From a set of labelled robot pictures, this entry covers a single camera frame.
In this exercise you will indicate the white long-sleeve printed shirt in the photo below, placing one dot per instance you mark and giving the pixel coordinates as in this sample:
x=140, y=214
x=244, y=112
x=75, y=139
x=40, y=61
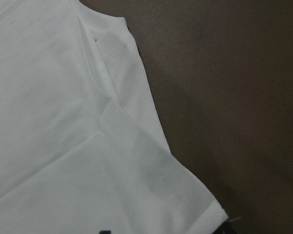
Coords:
x=82, y=150

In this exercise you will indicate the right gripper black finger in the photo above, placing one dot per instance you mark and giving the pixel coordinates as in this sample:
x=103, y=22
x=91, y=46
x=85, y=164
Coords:
x=226, y=228

